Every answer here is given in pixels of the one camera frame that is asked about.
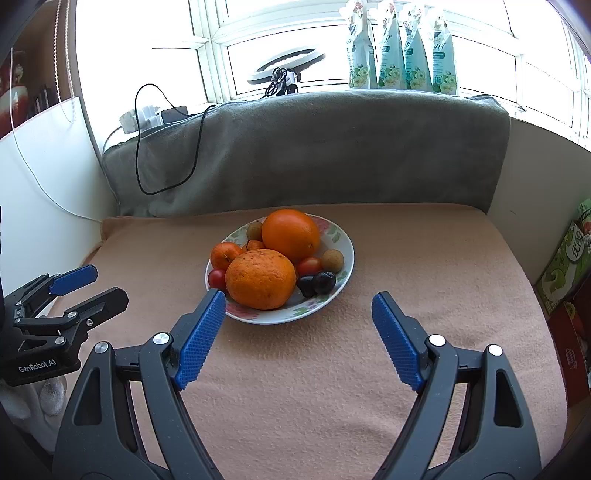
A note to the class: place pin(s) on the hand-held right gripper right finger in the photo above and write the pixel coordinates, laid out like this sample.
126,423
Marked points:
397,339

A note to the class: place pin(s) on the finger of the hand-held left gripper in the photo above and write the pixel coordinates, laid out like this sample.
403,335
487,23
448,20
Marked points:
104,302
74,279

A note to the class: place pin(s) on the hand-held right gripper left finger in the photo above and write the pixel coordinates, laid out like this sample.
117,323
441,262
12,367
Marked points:
201,339

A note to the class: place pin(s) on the small red cherry tomato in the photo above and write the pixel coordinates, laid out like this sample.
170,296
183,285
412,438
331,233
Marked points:
217,278

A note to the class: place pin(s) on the white floral plate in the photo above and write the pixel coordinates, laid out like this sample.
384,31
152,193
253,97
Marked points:
277,316

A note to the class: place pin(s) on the large mandarin orange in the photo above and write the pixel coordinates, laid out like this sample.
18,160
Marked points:
261,278

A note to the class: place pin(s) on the small mandarin orange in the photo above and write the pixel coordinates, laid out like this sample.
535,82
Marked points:
254,245
224,256

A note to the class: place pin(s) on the dark plum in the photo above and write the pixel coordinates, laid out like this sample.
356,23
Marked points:
306,287
324,282

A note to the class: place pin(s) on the brown longan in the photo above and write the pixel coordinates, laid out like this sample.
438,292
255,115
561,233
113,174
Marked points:
332,260
254,230

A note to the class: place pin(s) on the person's left hand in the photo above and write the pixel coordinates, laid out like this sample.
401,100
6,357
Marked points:
51,392

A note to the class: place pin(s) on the beige blanket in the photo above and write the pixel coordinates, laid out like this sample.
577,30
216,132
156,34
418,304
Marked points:
323,369

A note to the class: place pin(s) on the big smooth orange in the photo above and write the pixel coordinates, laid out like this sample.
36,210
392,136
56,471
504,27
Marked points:
291,235

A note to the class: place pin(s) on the white power strip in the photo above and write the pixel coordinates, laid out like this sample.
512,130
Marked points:
138,119

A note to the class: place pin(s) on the red printed box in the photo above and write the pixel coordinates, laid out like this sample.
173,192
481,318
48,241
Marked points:
570,355

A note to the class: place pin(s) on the green printed box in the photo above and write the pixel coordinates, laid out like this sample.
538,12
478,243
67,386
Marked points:
565,267

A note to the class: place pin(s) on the black flat device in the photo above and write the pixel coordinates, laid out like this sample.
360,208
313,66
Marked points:
173,114

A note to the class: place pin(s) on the grey blanket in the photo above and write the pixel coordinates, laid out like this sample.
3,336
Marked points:
323,152

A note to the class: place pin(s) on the wooden bookshelf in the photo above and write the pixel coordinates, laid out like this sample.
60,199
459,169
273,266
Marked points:
41,55

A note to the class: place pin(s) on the white window frame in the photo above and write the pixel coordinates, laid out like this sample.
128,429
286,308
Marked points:
210,60

